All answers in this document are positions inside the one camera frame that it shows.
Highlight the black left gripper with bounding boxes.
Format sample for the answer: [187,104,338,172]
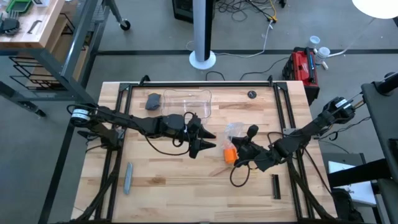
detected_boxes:
[158,113,218,160]

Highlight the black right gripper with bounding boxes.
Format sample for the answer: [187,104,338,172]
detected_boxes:
[231,124,282,172]

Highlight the clear plastic zip bag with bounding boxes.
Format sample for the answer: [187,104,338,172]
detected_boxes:
[221,121,247,151]

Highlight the dark grey cloth roll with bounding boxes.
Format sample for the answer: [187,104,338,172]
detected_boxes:
[145,92,162,111]

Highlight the clear plastic bin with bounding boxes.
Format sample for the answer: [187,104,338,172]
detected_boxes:
[160,88,213,124]

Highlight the black plastic strip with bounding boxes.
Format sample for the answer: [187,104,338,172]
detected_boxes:
[272,174,282,200]

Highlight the grey metal bar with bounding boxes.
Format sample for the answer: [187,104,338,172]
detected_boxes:
[123,161,134,195]

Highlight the red tool bag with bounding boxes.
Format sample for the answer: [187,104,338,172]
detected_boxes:
[282,46,320,105]

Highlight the white pole on round base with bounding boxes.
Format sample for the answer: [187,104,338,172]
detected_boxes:
[188,0,217,71]

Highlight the black bag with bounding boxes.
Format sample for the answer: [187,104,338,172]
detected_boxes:
[331,188,364,223]

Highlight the white paper sheet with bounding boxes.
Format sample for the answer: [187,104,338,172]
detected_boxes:
[328,161,377,208]

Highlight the large white plastic jar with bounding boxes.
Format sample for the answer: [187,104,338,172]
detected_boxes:
[314,46,331,70]

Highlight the small white plastic jar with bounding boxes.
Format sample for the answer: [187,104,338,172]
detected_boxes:
[308,35,321,50]

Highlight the black floor box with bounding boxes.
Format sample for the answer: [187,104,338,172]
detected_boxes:
[172,0,195,24]

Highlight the dark grey cart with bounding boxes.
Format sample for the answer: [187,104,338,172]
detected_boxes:
[326,72,398,224]

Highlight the white round lamp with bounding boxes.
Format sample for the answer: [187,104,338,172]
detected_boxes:
[351,0,398,19]

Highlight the black bent hex key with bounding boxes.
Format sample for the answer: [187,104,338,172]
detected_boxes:
[27,20,43,34]

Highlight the black hex key set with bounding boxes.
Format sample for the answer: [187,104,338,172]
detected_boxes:
[0,11,21,35]

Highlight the green plastic tray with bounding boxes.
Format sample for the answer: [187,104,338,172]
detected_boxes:
[6,0,33,14]

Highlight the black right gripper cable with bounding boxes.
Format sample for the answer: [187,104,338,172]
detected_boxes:
[229,132,299,188]

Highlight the black table frame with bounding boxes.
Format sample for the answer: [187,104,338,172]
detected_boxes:
[93,74,315,222]

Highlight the black floor cable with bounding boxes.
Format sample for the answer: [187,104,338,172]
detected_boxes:
[205,57,290,82]

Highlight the white floor cable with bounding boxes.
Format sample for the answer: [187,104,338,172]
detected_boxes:
[185,20,275,59]

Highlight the tangled black floor cables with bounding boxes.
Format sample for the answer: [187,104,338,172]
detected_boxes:
[216,0,287,22]

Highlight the yellow cable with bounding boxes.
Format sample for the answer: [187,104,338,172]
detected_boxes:
[267,0,278,23]

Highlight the thin white lamp cord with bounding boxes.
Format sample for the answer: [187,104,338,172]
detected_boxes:
[328,17,376,58]

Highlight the black wire rack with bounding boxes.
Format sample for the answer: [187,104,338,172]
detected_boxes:
[8,12,77,91]

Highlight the wooden workbench with metal frame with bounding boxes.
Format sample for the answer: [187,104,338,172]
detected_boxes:
[0,0,131,119]

